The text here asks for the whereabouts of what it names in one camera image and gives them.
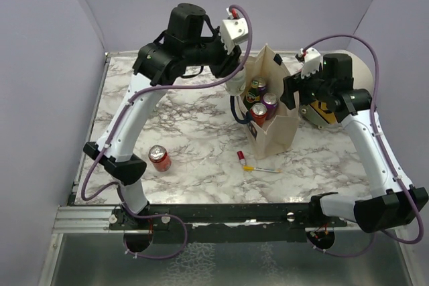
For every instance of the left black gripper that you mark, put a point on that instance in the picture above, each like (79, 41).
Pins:
(227, 63)

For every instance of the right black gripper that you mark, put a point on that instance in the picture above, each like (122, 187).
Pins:
(293, 83)

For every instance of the purple soda can front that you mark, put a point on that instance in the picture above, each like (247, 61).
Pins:
(262, 85)

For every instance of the purple soda can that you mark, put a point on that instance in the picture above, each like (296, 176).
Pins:
(270, 101)
(262, 85)

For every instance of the green glass bottle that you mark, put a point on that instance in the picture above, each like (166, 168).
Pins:
(252, 96)

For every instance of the beige canvas bag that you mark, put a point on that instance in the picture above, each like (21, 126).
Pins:
(276, 133)

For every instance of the red soda can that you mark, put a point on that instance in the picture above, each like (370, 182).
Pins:
(159, 157)
(259, 112)

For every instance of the red soda can front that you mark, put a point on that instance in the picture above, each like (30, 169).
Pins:
(159, 157)

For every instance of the clear bottle front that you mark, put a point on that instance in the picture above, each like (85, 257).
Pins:
(237, 84)

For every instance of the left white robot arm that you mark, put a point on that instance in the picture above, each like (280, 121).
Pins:
(180, 58)

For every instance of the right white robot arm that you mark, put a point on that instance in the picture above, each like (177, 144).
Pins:
(394, 200)

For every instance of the cream cylinder orange yellow face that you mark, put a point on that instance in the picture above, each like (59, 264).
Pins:
(316, 113)

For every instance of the red capped small tube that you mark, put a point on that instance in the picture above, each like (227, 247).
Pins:
(242, 159)

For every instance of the yellow white pen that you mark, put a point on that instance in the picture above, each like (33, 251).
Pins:
(250, 168)

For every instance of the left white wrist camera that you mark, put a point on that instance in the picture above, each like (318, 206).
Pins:
(233, 32)

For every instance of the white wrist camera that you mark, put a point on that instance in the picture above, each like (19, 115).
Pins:
(233, 32)
(310, 59)

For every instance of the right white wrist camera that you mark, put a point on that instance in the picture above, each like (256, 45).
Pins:
(310, 59)

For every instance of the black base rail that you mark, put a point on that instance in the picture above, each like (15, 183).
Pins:
(277, 232)

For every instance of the aluminium frame rail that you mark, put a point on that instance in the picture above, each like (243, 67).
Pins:
(95, 219)

